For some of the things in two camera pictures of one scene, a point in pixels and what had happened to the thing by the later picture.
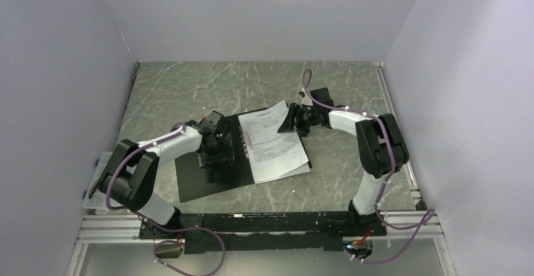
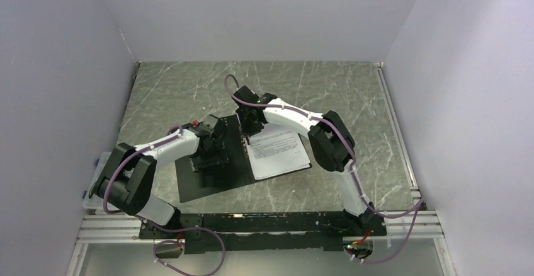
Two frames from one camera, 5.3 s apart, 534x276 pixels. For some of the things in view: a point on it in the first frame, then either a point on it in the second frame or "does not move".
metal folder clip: (245, 140) does not move
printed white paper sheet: (273, 155) does not move
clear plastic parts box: (98, 200) does not move
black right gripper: (288, 125) to (248, 131)
